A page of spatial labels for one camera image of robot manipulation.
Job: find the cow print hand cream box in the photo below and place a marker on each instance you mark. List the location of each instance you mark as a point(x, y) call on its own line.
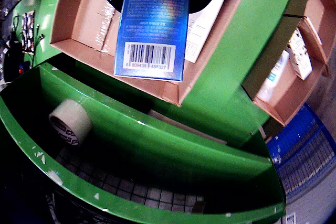
point(302, 56)

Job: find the clear packing tape roll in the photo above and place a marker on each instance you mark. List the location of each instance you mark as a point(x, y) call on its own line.
point(73, 119)

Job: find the printed picture sheet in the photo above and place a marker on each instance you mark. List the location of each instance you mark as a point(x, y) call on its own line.
point(27, 32)

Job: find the black desktop device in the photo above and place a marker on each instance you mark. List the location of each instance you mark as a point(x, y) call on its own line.
point(13, 58)

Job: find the green metal shelf frame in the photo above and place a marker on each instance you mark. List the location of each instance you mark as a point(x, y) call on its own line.
point(157, 142)

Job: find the shallow cardboard tray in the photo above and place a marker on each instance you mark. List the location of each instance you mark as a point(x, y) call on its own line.
point(78, 11)

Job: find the blue holographic product box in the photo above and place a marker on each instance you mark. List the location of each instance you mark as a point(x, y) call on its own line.
point(155, 24)

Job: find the long white product box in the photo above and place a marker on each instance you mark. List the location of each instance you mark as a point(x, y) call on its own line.
point(199, 37)

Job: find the white teal tube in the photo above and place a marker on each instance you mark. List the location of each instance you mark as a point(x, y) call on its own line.
point(273, 77)

